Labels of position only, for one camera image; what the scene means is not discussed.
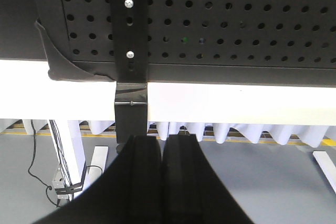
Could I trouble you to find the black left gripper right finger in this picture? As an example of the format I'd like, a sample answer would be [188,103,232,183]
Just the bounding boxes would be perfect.
[162,135,253,223]

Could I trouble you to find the white table leg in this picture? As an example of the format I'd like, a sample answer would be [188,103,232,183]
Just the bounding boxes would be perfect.
[22,119,109,200]
[312,151,336,192]

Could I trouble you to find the black mounting bracket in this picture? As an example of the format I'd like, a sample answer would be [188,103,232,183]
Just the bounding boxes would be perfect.
[110,0,149,153]

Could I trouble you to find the black hanging cable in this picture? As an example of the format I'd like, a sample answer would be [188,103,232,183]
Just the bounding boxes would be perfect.
[27,119,103,208]

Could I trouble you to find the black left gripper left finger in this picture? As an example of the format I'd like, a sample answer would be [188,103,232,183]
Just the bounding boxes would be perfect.
[37,136,162,223]

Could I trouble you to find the white left table leg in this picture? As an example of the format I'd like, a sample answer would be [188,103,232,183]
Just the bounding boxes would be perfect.
[22,119,109,200]

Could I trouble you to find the white table top edge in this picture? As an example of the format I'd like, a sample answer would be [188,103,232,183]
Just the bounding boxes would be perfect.
[1,60,335,126]

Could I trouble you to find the white right table leg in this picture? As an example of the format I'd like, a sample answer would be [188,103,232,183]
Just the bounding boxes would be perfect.
[312,151,336,192]

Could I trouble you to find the white curtain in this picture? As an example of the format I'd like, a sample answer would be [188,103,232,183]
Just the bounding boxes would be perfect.
[1,120,335,147]

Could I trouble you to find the grey power box on leg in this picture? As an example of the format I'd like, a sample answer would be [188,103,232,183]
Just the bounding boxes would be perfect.
[52,167,71,200]

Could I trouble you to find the black perforated pegboard panel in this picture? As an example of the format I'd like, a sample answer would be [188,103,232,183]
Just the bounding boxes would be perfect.
[1,0,335,87]

